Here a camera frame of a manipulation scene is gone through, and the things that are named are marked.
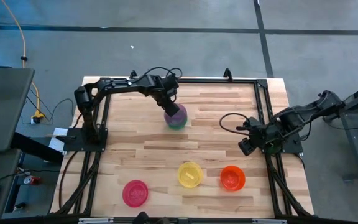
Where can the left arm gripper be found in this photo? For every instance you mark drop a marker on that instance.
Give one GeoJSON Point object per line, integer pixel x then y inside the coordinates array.
{"type": "Point", "coordinates": [165, 99]}

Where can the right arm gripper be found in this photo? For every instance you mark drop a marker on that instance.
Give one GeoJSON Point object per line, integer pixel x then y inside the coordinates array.
{"type": "Point", "coordinates": [264, 136]}

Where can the blue-violet plastic bowl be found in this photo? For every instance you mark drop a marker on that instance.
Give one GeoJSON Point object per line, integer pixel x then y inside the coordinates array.
{"type": "Point", "coordinates": [182, 116]}

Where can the green plastic bowl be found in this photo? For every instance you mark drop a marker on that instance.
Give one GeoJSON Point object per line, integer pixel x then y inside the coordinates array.
{"type": "Point", "coordinates": [177, 127]}

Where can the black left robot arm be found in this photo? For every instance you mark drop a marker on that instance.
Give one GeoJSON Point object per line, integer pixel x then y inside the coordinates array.
{"type": "Point", "coordinates": [87, 124]}

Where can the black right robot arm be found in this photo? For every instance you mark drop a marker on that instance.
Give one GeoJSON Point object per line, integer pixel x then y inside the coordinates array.
{"type": "Point", "coordinates": [291, 119]}

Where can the orange plastic bowl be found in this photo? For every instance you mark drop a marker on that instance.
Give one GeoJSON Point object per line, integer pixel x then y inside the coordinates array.
{"type": "Point", "coordinates": [232, 178]}

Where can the yellow plastic bowl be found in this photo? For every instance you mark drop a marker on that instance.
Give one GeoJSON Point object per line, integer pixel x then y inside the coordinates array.
{"type": "Point", "coordinates": [190, 175]}

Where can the pink plastic bowl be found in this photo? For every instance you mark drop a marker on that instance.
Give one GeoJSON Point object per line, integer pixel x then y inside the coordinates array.
{"type": "Point", "coordinates": [135, 193]}

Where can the grey metal stand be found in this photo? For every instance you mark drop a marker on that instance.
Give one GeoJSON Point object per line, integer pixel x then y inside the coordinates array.
{"type": "Point", "coordinates": [353, 137]}

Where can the white paper sheet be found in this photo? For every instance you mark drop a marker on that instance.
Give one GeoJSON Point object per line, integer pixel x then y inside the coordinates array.
{"type": "Point", "coordinates": [57, 140]}

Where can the yellow power plug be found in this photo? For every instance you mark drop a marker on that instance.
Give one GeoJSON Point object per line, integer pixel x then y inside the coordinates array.
{"type": "Point", "coordinates": [38, 117]}

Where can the black desk support bar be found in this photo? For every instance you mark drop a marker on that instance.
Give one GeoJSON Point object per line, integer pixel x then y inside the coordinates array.
{"type": "Point", "coordinates": [36, 147]}

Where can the red drink can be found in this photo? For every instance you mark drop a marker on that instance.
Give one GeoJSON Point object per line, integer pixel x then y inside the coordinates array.
{"type": "Point", "coordinates": [32, 180]}

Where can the grey desk panel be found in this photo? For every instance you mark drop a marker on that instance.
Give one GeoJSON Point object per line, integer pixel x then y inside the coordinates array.
{"type": "Point", "coordinates": [2, 109]}

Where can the black aluminium table frame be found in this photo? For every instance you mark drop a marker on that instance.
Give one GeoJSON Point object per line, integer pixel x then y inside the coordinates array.
{"type": "Point", "coordinates": [257, 105]}

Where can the black frame clamp knob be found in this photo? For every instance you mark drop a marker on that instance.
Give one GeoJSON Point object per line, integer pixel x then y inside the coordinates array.
{"type": "Point", "coordinates": [227, 74]}
{"type": "Point", "coordinates": [133, 74]}

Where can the silver aluminium bracket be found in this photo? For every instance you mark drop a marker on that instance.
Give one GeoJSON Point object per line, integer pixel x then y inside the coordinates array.
{"type": "Point", "coordinates": [269, 221]}
{"type": "Point", "coordinates": [95, 221]}

